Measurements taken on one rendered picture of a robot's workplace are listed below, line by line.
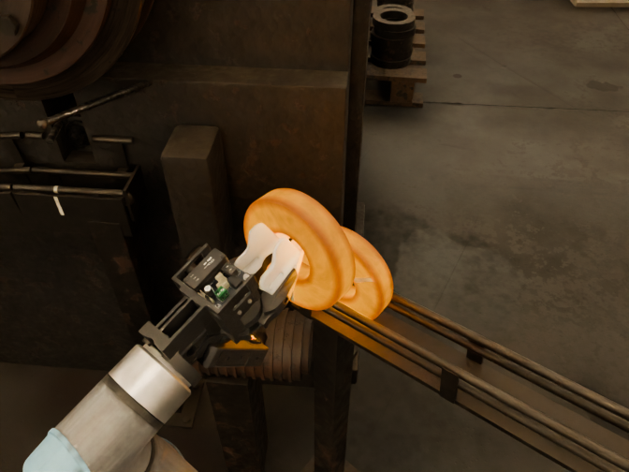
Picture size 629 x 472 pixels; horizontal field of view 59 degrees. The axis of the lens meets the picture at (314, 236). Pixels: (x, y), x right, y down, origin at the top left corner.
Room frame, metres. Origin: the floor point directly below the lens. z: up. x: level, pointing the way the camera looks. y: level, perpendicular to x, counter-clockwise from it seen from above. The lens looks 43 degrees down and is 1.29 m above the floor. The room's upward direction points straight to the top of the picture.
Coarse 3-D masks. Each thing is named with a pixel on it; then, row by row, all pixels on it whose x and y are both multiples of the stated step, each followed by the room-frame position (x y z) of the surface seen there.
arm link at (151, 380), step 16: (128, 352) 0.32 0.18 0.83; (144, 352) 0.31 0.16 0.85; (160, 352) 0.31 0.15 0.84; (112, 368) 0.31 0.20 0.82; (128, 368) 0.30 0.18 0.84; (144, 368) 0.29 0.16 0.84; (160, 368) 0.30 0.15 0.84; (128, 384) 0.28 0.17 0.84; (144, 384) 0.28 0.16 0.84; (160, 384) 0.28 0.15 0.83; (176, 384) 0.29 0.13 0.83; (144, 400) 0.27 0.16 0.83; (160, 400) 0.27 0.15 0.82; (176, 400) 0.28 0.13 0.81; (160, 416) 0.27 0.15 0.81
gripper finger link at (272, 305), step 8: (296, 272) 0.42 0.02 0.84; (288, 280) 0.41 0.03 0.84; (296, 280) 0.42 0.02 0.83; (280, 288) 0.40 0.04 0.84; (288, 288) 0.40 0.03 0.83; (264, 296) 0.39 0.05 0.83; (272, 296) 0.39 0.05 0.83; (280, 296) 0.39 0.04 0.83; (288, 296) 0.40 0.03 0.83; (264, 304) 0.38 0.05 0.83; (272, 304) 0.38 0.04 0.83; (280, 304) 0.38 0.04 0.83; (264, 312) 0.37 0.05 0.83; (272, 312) 0.38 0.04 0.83; (280, 312) 0.38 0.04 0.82; (264, 320) 0.37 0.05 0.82; (264, 328) 0.37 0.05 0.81
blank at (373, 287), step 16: (352, 240) 0.54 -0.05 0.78; (304, 256) 0.56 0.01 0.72; (368, 256) 0.52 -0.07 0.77; (368, 272) 0.50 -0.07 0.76; (384, 272) 0.51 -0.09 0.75; (352, 288) 0.54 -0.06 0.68; (368, 288) 0.50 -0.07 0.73; (384, 288) 0.49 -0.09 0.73; (352, 304) 0.51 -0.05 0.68; (368, 304) 0.50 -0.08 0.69; (384, 304) 0.49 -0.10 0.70
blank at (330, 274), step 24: (288, 192) 0.49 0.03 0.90; (264, 216) 0.48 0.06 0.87; (288, 216) 0.46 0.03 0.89; (312, 216) 0.45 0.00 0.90; (312, 240) 0.44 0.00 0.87; (336, 240) 0.44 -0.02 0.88; (312, 264) 0.44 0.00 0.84; (336, 264) 0.42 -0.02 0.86; (312, 288) 0.43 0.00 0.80; (336, 288) 0.41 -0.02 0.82
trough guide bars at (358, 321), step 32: (352, 320) 0.49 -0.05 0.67; (416, 320) 0.49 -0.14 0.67; (448, 320) 0.46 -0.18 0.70; (416, 352) 0.42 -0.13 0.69; (480, 352) 0.42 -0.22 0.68; (512, 352) 0.41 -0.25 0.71; (448, 384) 0.38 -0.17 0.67; (480, 384) 0.36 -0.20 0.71; (544, 384) 0.37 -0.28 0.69; (576, 384) 0.36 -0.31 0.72; (512, 416) 0.33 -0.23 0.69; (544, 416) 0.32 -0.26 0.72; (608, 416) 0.32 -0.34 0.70; (576, 448) 0.29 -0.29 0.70
